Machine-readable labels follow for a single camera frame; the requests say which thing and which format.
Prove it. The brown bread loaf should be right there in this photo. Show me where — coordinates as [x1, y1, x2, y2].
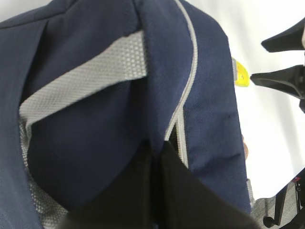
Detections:
[242, 136, 249, 160]

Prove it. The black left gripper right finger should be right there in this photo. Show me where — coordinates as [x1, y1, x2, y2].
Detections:
[160, 141, 259, 229]

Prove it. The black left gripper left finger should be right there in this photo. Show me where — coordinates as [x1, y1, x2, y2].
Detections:
[59, 141, 155, 229]

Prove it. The yellow banana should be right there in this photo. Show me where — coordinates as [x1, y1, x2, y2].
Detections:
[232, 58, 250, 87]

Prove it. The navy blue lunch bag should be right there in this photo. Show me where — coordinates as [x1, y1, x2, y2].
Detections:
[0, 0, 251, 229]

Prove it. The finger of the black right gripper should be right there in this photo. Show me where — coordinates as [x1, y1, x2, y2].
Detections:
[261, 19, 305, 52]
[251, 65, 305, 113]

